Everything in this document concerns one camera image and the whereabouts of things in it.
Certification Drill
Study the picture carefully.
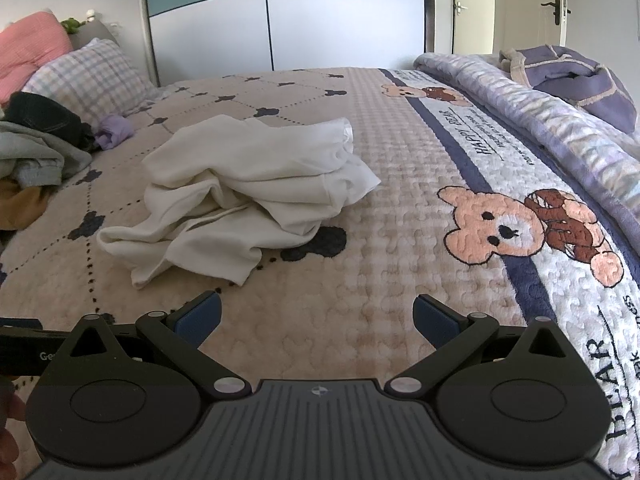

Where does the light grey garment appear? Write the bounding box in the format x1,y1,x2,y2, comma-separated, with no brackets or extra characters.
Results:
0,120,93,186

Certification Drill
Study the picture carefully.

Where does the purple patterned quilt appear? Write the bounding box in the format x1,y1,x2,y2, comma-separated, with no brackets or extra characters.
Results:
412,52,640,256

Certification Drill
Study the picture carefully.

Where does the grey headboard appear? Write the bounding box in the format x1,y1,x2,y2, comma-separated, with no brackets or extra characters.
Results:
70,20,121,51

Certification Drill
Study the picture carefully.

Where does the person's left hand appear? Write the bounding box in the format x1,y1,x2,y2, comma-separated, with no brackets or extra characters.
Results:
0,390,26,466

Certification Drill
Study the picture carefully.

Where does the black garment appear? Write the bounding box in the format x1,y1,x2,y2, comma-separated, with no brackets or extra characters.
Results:
2,91,96,153

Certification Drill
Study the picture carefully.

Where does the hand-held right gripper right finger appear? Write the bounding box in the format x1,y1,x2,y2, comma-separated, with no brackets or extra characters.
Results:
385,294,576,403

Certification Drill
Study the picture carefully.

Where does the mustard brown garment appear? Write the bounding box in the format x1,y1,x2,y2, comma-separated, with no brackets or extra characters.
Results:
0,177,51,233

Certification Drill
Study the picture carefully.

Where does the purple checkered pillow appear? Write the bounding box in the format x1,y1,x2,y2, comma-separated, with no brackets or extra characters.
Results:
22,37,156,128

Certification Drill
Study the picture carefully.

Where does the purple garment with beige trim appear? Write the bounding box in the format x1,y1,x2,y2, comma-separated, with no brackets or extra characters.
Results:
500,45,640,133

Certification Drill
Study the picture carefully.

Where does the sliding door wardrobe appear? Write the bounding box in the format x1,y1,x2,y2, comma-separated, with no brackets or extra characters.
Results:
135,0,436,88

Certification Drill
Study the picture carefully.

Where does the beige bear printed blanket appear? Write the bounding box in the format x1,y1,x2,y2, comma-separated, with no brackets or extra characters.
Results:
0,67,640,480

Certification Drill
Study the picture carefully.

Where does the white long-sleeve shirt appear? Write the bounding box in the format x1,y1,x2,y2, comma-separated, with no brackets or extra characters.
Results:
96,114,383,290

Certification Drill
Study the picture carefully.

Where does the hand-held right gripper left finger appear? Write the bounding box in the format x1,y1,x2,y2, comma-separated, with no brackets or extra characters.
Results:
65,290,253,403

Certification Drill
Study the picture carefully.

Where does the small purple cloth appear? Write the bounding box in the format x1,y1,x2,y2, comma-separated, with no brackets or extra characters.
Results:
92,114,136,151

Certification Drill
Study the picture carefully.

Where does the pink pillow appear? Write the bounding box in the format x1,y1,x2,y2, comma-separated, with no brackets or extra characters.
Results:
0,10,76,106

